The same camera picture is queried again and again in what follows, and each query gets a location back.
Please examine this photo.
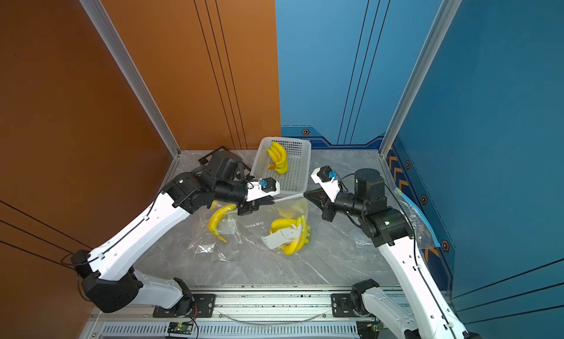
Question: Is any yellow green banana bunch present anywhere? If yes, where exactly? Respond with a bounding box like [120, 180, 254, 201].
[262, 215, 311, 255]

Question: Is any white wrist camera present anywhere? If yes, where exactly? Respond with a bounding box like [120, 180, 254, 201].
[311, 166, 342, 203]
[246, 177, 281, 202]

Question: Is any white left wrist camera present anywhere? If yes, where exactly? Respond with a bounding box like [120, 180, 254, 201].
[246, 177, 281, 202]

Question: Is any clear zip bag blue seal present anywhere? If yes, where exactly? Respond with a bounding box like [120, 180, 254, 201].
[393, 188, 440, 249]

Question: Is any aluminium front rail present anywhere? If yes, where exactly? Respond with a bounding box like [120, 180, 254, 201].
[80, 286, 410, 338]

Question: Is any green circuit board left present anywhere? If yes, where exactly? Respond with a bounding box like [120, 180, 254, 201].
[167, 321, 197, 338]

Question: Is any black white chessboard box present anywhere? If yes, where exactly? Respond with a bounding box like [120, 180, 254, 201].
[198, 146, 251, 181]

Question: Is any white perforated plastic basket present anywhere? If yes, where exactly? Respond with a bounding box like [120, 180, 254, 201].
[251, 136, 311, 195]

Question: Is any aluminium corner post left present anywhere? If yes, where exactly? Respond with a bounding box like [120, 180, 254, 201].
[70, 0, 182, 158]

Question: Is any aluminium corner post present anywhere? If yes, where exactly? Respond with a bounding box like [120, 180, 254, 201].
[70, 0, 182, 158]
[378, 0, 463, 158]

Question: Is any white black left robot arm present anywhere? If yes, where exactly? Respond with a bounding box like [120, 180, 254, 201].
[70, 148, 281, 317]

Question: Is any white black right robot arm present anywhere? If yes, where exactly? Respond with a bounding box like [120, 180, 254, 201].
[304, 166, 480, 338]

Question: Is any aluminium corner post right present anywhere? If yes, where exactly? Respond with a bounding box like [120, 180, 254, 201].
[378, 0, 463, 158]

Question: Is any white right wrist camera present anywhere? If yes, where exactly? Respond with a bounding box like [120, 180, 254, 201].
[311, 166, 342, 203]

